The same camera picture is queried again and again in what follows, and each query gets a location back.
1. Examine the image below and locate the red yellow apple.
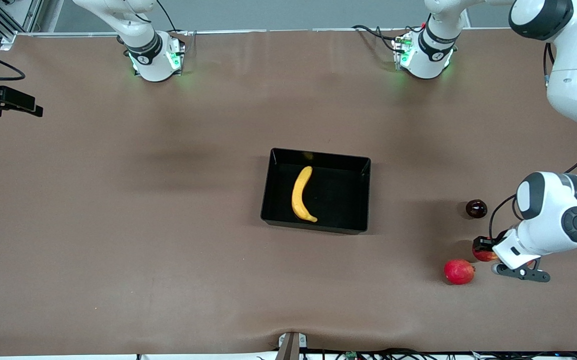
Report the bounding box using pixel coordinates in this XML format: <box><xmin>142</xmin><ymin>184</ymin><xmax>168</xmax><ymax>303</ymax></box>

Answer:
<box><xmin>472</xmin><ymin>241</ymin><xmax>500</xmax><ymax>263</ymax></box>

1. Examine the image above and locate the black plastic tray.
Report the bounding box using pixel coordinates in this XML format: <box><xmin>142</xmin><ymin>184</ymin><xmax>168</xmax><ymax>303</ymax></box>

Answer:
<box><xmin>260</xmin><ymin>147</ymin><xmax>372</xmax><ymax>236</ymax></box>

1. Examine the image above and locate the yellow banana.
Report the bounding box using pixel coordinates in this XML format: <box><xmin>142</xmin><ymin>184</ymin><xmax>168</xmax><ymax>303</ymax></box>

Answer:
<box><xmin>291</xmin><ymin>166</ymin><xmax>318</xmax><ymax>223</ymax></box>

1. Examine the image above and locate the dark purple plum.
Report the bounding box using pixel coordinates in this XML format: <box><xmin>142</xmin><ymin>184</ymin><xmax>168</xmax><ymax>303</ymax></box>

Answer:
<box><xmin>465</xmin><ymin>199</ymin><xmax>488</xmax><ymax>220</ymax></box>

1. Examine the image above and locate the red pomegranate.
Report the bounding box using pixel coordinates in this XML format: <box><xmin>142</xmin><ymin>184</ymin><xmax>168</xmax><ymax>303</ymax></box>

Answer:
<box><xmin>443</xmin><ymin>258</ymin><xmax>476</xmax><ymax>286</ymax></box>

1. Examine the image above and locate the brown table mat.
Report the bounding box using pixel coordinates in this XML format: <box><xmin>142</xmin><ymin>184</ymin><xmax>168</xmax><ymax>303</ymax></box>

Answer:
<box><xmin>0</xmin><ymin>27</ymin><xmax>577</xmax><ymax>357</ymax></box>

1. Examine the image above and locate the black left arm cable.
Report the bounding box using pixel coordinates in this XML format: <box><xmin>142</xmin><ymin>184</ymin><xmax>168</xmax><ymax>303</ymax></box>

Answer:
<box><xmin>488</xmin><ymin>42</ymin><xmax>577</xmax><ymax>242</ymax></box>

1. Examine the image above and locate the black right base cable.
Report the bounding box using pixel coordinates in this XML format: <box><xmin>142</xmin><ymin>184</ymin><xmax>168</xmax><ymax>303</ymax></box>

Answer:
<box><xmin>156</xmin><ymin>0</ymin><xmax>197</xmax><ymax>56</ymax></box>

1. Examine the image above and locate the black base cable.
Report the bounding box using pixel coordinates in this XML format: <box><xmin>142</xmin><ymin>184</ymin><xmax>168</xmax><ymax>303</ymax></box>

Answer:
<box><xmin>156</xmin><ymin>0</ymin><xmax>197</xmax><ymax>56</ymax></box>
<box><xmin>352</xmin><ymin>24</ymin><xmax>405</xmax><ymax>53</ymax></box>

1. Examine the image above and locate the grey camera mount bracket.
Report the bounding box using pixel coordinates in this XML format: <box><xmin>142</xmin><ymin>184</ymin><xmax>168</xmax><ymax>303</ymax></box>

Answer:
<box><xmin>277</xmin><ymin>331</ymin><xmax>308</xmax><ymax>360</ymax></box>

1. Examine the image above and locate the black left base cable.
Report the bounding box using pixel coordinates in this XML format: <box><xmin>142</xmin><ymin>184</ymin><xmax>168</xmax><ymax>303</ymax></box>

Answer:
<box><xmin>352</xmin><ymin>24</ymin><xmax>405</xmax><ymax>53</ymax></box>

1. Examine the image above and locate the silver table edge rail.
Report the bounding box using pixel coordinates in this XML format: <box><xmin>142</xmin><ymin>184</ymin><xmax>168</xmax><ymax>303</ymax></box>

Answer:
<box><xmin>0</xmin><ymin>26</ymin><xmax>514</xmax><ymax>38</ymax></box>

